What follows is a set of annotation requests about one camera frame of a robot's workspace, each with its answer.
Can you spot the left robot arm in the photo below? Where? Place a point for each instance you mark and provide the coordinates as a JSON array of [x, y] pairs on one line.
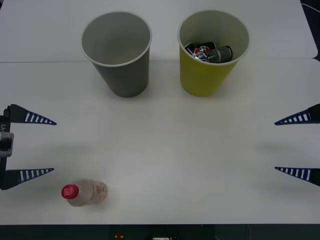
[[6, 145]]

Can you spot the clear bottle red cap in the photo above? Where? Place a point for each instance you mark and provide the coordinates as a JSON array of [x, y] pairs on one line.
[[87, 193]]

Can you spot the yellow-green plastic waste bin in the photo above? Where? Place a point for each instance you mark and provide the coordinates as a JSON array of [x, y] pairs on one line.
[[200, 80]]

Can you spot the black can grey print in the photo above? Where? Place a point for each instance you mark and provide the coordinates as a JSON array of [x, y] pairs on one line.
[[221, 54]]

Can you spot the red button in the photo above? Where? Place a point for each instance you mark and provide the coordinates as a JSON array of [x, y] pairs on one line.
[[119, 235]]

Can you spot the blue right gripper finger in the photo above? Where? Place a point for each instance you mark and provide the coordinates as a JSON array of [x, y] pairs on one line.
[[306, 173], [306, 117]]

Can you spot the black can blue red logo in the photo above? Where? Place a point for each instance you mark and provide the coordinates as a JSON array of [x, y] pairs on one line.
[[203, 53]]

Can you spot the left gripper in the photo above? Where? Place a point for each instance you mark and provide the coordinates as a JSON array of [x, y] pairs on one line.
[[5, 120]]

